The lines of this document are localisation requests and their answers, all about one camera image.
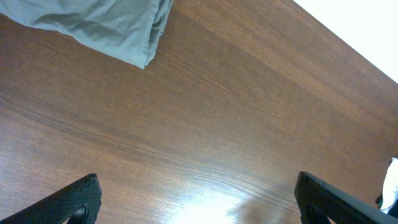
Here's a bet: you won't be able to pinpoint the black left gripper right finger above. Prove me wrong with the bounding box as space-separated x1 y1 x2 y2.
294 172 397 224

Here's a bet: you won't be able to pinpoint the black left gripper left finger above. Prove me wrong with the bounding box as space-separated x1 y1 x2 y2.
1 174 102 224

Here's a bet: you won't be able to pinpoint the khaki green shorts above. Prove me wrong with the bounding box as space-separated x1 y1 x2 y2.
1 0 174 68

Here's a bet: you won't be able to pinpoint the white crumpled garment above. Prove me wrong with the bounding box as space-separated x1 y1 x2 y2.
380 157 397 218

